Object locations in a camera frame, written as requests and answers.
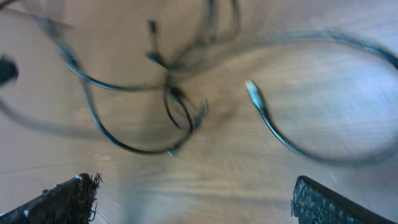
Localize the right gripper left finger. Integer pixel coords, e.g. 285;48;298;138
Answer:
1;173;102;224

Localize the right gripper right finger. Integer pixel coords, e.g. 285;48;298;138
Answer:
290;175;395;224

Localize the black USB cable silver plug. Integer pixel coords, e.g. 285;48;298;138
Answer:
172;30;397;167

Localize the thin black micro USB cable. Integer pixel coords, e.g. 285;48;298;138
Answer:
0;0;242;156

